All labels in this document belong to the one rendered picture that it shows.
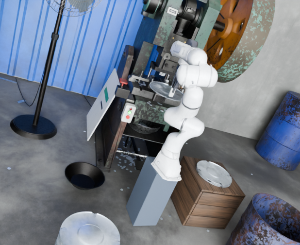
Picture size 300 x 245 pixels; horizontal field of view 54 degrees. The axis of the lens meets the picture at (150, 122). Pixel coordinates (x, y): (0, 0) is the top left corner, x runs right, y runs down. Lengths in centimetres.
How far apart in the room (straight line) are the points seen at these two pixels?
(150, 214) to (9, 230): 86
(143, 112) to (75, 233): 113
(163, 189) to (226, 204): 57
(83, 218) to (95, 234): 11
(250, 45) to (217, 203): 113
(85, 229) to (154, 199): 61
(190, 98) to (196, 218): 104
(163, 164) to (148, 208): 35
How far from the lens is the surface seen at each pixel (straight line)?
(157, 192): 195
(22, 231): 189
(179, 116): 169
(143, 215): 206
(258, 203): 225
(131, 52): 267
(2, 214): 197
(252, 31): 216
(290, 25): 422
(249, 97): 429
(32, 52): 355
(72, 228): 153
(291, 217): 231
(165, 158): 183
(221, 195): 221
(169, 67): 233
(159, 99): 234
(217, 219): 239
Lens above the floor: 141
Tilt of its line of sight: 23 degrees down
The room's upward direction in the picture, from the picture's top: 22 degrees clockwise
